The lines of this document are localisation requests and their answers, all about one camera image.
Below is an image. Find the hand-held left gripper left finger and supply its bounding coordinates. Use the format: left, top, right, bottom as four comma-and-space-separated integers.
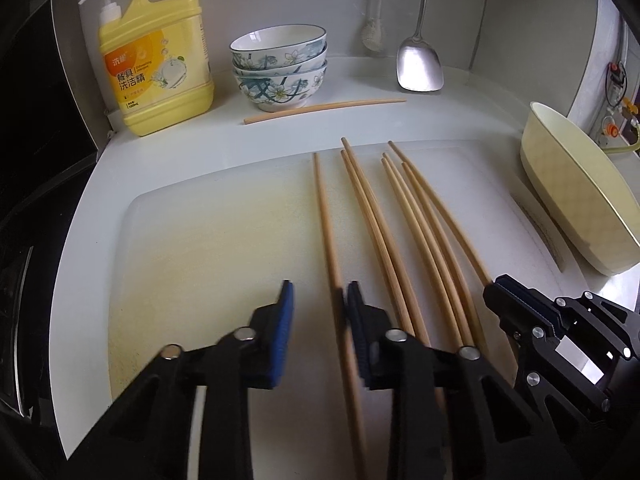
65, 280, 296, 480

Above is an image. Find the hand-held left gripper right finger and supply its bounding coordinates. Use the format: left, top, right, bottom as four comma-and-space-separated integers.
346, 281, 576, 480

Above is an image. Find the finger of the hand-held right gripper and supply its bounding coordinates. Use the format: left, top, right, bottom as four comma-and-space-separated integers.
496, 274, 640, 361
482, 282, 612, 428

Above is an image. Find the row of wooden chopsticks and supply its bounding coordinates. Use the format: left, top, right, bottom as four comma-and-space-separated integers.
340, 137, 497, 413

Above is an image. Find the pale yellow oval tray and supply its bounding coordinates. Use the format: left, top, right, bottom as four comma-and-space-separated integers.
519, 101, 640, 277

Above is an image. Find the light wooden chopstick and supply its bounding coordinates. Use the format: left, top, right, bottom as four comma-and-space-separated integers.
312, 152, 371, 480
243, 98, 407, 125

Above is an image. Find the white plastic cutting board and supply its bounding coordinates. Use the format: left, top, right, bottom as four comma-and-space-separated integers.
107, 147, 566, 480

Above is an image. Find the stainless steel spatula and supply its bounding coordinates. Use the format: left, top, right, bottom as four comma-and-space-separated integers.
396, 0, 445, 92

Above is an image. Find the white bristle brush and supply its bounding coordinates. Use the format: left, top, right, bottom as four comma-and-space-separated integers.
361, 0, 396, 52

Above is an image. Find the yellow dish soap pump bottle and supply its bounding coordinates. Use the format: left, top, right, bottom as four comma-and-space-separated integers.
78, 0, 216, 137

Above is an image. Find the black stove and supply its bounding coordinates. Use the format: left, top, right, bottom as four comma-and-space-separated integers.
0, 0, 108, 411

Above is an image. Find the gas valve with yellow hose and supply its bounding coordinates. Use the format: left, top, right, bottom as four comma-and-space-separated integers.
602, 20, 640, 153

